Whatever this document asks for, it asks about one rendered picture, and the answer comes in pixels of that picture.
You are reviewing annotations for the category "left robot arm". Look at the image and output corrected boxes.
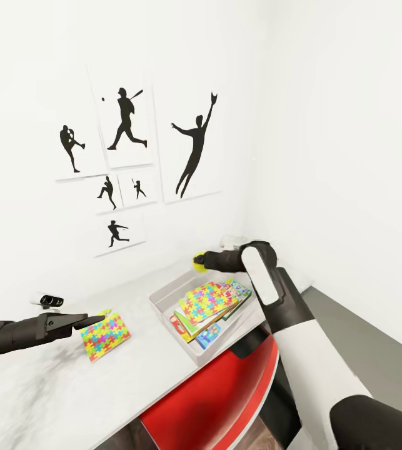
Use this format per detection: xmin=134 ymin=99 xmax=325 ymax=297
xmin=0 ymin=291 xmax=105 ymax=354

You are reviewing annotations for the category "tennis ball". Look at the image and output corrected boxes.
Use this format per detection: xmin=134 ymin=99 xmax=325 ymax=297
xmin=193 ymin=263 xmax=211 ymax=273

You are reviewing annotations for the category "jigsaw puzzle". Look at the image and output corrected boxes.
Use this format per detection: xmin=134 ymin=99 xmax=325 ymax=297
xmin=79 ymin=308 xmax=131 ymax=364
xmin=179 ymin=282 xmax=231 ymax=326

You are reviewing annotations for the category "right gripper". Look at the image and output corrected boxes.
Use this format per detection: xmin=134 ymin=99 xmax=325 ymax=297
xmin=193 ymin=250 xmax=235 ymax=273

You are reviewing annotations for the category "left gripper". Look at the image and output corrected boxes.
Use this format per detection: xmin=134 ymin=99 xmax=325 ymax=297
xmin=13 ymin=312 xmax=105 ymax=350

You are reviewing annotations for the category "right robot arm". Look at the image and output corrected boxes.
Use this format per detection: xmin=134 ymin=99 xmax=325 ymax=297
xmin=193 ymin=237 xmax=402 ymax=450

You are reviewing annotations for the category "toy box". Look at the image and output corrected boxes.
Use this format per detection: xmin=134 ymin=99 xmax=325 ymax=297
xmin=148 ymin=266 xmax=260 ymax=367

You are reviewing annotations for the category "board game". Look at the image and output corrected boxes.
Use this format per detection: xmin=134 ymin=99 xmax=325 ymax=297
xmin=170 ymin=282 xmax=238 ymax=343
xmin=194 ymin=322 xmax=223 ymax=350
xmin=221 ymin=278 xmax=252 ymax=321

